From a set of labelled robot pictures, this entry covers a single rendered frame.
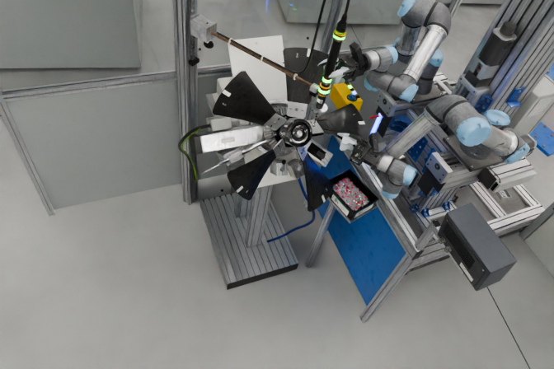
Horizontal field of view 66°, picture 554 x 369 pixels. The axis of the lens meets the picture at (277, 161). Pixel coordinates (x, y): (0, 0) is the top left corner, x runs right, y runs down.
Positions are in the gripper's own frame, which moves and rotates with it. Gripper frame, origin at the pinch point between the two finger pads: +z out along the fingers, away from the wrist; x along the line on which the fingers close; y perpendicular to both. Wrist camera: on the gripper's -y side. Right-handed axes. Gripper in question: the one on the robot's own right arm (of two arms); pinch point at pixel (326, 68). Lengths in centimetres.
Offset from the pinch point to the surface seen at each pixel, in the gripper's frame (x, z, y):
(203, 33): 52, 27, 11
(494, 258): -84, -21, 27
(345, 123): -3.6, -16.7, 31.8
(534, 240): -75, -171, 142
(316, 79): 9.2, -5.0, 13.5
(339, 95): 24, -37, 44
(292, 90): 13.4, 3.0, 20.0
